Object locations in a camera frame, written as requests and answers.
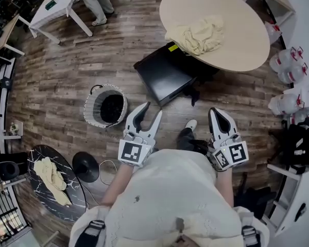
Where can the black marble oval table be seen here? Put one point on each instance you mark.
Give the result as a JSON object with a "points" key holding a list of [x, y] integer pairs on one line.
{"points": [[45, 202]]}

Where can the black metal railing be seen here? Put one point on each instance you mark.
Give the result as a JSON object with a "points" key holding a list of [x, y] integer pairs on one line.
{"points": [[5, 210]]}

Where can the person's black trouser leg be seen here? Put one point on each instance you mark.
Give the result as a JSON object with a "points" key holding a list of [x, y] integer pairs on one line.
{"points": [[186, 139]]}

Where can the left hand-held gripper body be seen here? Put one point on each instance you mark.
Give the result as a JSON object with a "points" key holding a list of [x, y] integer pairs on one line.
{"points": [[134, 150]]}

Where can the black box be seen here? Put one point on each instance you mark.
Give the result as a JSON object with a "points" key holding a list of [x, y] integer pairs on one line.
{"points": [[164, 76]]}

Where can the white rectangular table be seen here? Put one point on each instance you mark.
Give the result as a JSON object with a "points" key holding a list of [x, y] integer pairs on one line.
{"points": [[54, 11]]}

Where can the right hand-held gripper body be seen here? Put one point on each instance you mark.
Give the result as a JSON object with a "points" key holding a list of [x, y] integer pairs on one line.
{"points": [[231, 152]]}

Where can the green box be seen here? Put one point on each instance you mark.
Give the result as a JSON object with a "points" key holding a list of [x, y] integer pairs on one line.
{"points": [[50, 4]]}

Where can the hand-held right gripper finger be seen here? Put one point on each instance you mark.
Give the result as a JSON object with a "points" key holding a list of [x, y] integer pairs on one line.
{"points": [[211, 123], [226, 122]]}

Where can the cream clothes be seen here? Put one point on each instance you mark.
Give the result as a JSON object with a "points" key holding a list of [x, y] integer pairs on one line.
{"points": [[198, 36], [52, 177]]}

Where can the light wooden desk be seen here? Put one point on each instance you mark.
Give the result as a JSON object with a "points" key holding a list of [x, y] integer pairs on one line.
{"points": [[5, 36]]}

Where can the person's white shoe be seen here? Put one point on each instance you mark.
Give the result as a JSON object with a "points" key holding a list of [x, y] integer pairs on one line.
{"points": [[191, 124]]}

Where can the person's left forearm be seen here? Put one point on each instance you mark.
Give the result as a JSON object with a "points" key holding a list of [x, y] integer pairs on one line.
{"points": [[117, 184]]}

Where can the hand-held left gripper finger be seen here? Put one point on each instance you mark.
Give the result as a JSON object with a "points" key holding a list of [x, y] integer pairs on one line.
{"points": [[154, 126], [134, 117]]}

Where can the white shelf unit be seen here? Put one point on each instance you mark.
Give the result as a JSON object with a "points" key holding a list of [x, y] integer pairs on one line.
{"points": [[301, 189]]}

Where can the person's white top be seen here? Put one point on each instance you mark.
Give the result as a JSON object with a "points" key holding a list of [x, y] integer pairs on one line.
{"points": [[170, 197]]}

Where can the round beige table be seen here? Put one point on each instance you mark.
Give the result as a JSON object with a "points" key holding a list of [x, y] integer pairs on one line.
{"points": [[244, 35]]}

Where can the woven white basket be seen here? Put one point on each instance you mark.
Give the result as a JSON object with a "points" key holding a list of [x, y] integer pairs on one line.
{"points": [[92, 104]]}

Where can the black bag with white tag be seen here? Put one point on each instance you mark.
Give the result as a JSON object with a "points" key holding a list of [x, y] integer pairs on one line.
{"points": [[296, 143]]}

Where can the black round stand base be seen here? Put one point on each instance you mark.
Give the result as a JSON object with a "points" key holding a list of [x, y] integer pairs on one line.
{"points": [[85, 166]]}

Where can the clear plastic bag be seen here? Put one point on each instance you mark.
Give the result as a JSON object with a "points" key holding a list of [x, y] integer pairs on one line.
{"points": [[272, 32]]}

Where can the person's right forearm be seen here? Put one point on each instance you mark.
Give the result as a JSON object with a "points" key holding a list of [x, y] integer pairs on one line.
{"points": [[225, 186]]}

